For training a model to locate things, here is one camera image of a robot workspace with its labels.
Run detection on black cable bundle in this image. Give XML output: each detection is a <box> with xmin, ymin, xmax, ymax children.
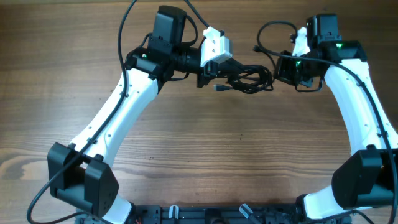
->
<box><xmin>213</xmin><ymin>58</ymin><xmax>276</xmax><ymax>95</ymax></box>

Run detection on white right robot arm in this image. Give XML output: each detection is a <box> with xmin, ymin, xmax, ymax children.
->
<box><xmin>274</xmin><ymin>14</ymin><xmax>397</xmax><ymax>221</ymax></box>

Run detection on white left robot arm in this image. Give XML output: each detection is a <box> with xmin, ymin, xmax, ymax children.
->
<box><xmin>47</xmin><ymin>6</ymin><xmax>232</xmax><ymax>223</ymax></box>

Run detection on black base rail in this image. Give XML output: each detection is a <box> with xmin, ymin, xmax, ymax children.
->
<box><xmin>127</xmin><ymin>204</ymin><xmax>302</xmax><ymax>224</ymax></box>

